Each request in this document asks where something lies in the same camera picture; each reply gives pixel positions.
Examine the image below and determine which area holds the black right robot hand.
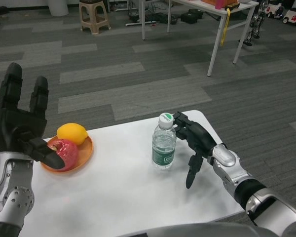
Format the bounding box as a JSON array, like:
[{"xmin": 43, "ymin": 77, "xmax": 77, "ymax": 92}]
[{"xmin": 172, "ymin": 111, "xmax": 217, "ymax": 190}]

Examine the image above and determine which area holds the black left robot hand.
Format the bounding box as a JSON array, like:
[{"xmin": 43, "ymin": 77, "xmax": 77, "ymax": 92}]
[{"xmin": 0, "ymin": 62, "xmax": 66, "ymax": 171}]

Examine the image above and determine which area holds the white plant pot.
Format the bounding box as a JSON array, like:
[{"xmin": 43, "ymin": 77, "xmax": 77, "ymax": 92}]
[{"xmin": 48, "ymin": 0, "xmax": 69, "ymax": 9}]

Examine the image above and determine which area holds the black floor cable clutter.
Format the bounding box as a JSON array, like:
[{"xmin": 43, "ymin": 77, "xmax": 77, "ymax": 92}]
[{"xmin": 150, "ymin": 12, "xmax": 178, "ymax": 25}]

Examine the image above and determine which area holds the silver robot chest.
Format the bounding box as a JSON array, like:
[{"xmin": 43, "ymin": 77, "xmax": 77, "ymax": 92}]
[{"xmin": 134, "ymin": 221, "xmax": 262, "ymax": 237}]

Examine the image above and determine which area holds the white standing desk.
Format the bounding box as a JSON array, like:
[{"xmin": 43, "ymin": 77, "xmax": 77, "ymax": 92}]
[{"xmin": 124, "ymin": 0, "xmax": 161, "ymax": 27}]

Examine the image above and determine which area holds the small white toy car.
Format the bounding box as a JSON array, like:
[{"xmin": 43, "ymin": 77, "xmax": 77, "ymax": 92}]
[{"xmin": 266, "ymin": 0, "xmax": 284, "ymax": 18}]

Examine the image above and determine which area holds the white metal-legged table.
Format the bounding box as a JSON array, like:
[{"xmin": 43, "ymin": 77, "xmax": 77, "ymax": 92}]
[{"xmin": 141, "ymin": 0, "xmax": 259, "ymax": 77}]

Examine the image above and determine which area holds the silver black humanoid robot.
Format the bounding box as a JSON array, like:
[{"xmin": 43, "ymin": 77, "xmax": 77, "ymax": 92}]
[{"xmin": 244, "ymin": 0, "xmax": 269, "ymax": 47}]

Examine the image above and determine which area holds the orange plastic plate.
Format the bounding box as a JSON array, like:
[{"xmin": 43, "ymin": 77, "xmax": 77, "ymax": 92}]
[{"xmin": 40, "ymin": 134, "xmax": 93, "ymax": 173}]

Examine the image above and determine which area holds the beige plastic stool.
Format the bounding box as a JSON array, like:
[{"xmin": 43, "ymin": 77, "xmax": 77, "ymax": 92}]
[{"xmin": 78, "ymin": 0, "xmax": 111, "ymax": 35}]

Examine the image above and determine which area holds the yellow tape measure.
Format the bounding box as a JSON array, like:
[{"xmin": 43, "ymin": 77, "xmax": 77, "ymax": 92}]
[{"xmin": 220, "ymin": 1, "xmax": 239, "ymax": 47}]

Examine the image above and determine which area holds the orange flat box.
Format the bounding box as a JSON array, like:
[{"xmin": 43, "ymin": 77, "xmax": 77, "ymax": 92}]
[{"xmin": 201, "ymin": 0, "xmax": 239, "ymax": 7}]

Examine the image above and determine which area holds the large white toy car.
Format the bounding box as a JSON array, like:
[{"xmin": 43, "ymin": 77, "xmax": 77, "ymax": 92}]
[{"xmin": 283, "ymin": 7, "xmax": 296, "ymax": 28}]

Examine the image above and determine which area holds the clear water bottle green label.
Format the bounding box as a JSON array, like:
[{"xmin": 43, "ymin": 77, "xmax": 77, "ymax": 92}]
[{"xmin": 151, "ymin": 112, "xmax": 177, "ymax": 170}]

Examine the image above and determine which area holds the red apple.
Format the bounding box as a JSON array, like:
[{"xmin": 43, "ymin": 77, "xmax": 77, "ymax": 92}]
[{"xmin": 47, "ymin": 139, "xmax": 79, "ymax": 172}]

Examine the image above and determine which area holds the yellow lemon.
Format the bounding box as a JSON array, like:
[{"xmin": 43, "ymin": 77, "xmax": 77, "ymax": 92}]
[{"xmin": 56, "ymin": 122, "xmax": 88, "ymax": 146}]

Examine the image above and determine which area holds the black equipment case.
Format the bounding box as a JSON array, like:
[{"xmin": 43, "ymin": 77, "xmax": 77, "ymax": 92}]
[{"xmin": 180, "ymin": 9, "xmax": 204, "ymax": 25}]

